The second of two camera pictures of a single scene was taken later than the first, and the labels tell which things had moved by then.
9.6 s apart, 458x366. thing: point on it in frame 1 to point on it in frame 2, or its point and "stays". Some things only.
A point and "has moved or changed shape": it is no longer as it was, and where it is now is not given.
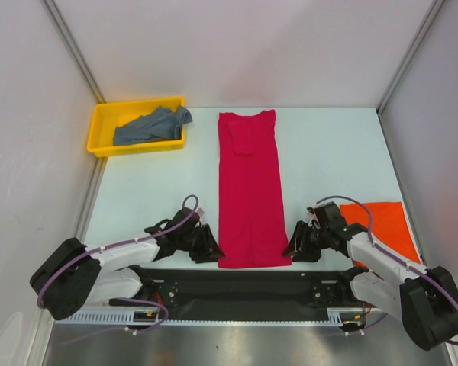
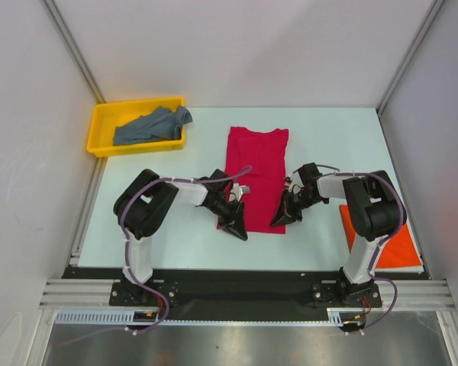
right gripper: [305, 241] to [290, 203]
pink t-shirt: [252, 220] has moved or changed shape
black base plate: [249, 293] stays
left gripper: [208, 243] to [236, 219]
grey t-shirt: [160, 124] stays
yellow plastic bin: [108, 115] stays
